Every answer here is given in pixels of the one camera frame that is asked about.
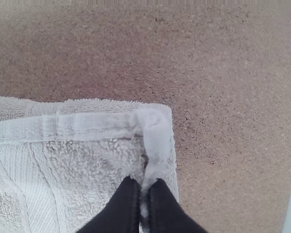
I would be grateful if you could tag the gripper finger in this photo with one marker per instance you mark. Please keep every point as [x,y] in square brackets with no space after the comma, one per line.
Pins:
[121,211]
[167,213]

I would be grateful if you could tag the pale towel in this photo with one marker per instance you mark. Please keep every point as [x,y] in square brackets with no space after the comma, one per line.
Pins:
[63,170]

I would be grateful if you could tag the cork mat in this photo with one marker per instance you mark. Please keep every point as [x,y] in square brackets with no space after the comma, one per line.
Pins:
[184,60]

